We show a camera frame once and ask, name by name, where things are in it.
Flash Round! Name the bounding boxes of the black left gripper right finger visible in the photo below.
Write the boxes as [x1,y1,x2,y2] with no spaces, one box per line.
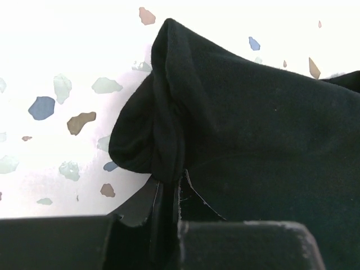
[174,172,325,269]

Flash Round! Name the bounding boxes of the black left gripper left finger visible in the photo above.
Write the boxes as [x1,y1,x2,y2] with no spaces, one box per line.
[1,178,163,269]

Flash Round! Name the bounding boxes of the black t shirt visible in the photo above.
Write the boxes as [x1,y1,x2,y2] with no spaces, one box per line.
[109,19,359,269]

